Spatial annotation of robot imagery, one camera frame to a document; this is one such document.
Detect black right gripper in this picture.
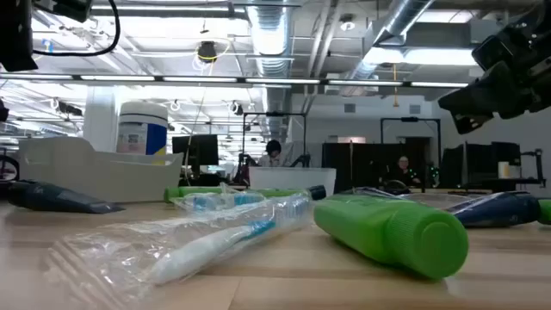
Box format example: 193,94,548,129
437,2,551,135

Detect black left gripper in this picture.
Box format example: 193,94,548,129
0,0,39,72

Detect green travel bottle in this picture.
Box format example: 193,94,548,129
536,197,551,226
313,193,470,280
257,188,313,199
164,185,225,203

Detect grey plastic bin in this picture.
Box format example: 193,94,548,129
17,136,184,203

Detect blue toothbrush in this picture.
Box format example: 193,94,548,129
219,183,268,208
42,191,313,302
171,189,233,214

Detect black monitors on desk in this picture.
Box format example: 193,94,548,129
441,141,522,190

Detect black desk stand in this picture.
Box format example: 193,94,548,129
518,148,548,189

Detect person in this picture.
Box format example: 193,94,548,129
382,155,423,187
257,139,289,168

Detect white column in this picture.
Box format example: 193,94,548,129
84,85,121,152

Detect black partition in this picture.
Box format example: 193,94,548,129
321,141,431,193

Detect white wipes canister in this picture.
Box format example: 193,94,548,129
115,101,169,167

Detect long ceiling light bar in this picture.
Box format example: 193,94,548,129
0,73,470,90

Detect black hanging ceiling device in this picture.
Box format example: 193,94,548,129
196,40,219,64

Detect clear plastic container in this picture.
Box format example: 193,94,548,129
248,166,337,197

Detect black desk monitor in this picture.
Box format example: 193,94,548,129
171,133,220,167

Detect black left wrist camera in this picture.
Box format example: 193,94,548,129
33,0,94,23

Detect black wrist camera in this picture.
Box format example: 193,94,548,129
33,0,94,23
471,33,520,72

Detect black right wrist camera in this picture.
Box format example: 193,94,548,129
471,33,520,72

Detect black station frame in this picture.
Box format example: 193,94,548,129
243,111,307,168
381,116,443,190

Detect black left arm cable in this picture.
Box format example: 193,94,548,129
33,0,121,58

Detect slanted silver ceiling duct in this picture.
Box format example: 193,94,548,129
344,0,436,83

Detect wide silver ceiling duct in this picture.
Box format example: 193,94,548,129
245,0,298,143

